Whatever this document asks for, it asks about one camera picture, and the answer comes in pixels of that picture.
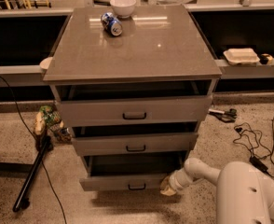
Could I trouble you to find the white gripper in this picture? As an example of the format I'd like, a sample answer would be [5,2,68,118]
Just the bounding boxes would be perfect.
[160,168,193,196]

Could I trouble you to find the grey bottom drawer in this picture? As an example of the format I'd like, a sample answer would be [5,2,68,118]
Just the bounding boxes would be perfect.
[80,151,189,191]

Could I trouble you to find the grey drawer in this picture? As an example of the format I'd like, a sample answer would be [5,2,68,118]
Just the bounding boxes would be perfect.
[80,151,189,191]
[56,79,215,127]
[72,121,198,156]

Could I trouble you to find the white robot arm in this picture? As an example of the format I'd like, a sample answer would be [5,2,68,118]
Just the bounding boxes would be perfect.
[160,158,274,224]

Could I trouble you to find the grey middle drawer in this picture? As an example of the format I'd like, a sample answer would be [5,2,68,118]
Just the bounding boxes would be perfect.
[72,121,198,156]

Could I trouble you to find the grey drawer cabinet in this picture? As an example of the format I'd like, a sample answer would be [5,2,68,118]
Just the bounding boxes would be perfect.
[43,5,223,161]

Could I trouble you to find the grey top drawer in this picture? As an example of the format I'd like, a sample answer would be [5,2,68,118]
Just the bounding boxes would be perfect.
[56,79,215,127]

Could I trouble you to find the black tripod leg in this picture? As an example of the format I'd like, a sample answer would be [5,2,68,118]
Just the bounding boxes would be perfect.
[12,136,51,213]

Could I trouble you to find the colourful snack bags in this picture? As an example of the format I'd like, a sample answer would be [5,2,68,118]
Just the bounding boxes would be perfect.
[34,105,72,143]

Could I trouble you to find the white takeout container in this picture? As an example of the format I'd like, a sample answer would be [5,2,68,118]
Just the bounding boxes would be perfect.
[223,48,260,65]

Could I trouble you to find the yellow black small object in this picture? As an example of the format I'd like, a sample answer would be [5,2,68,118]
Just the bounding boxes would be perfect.
[259,53,273,64]

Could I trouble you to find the blue soda can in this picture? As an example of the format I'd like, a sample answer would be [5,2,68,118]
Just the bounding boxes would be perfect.
[101,12,122,36]

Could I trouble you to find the white round plate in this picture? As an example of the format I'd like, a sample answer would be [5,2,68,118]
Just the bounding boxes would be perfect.
[39,57,52,70]

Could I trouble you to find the white bowl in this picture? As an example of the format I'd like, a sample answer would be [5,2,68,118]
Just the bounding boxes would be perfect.
[110,0,136,18]

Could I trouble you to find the black power adapter cable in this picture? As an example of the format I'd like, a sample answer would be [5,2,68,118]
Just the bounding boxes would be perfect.
[232,93,274,179]

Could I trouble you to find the black floor cable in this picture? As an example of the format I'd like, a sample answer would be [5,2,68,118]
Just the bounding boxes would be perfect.
[0,73,68,224]

